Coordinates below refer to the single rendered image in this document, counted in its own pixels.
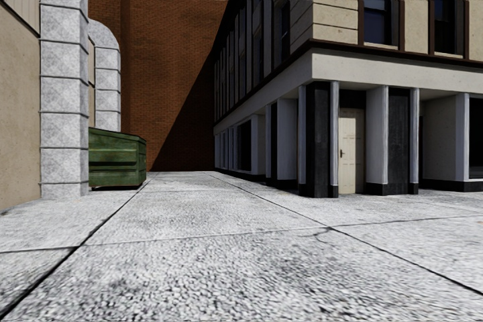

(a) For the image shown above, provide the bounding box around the pale concrete building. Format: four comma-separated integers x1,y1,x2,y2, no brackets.
213,0,483,199

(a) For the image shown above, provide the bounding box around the green metal dumpster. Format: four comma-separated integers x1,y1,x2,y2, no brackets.
88,127,148,190

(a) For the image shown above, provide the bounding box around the red brick building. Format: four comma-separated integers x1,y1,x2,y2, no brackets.
88,0,229,172

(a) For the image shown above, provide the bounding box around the tan stone building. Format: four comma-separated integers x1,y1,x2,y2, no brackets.
0,0,122,215

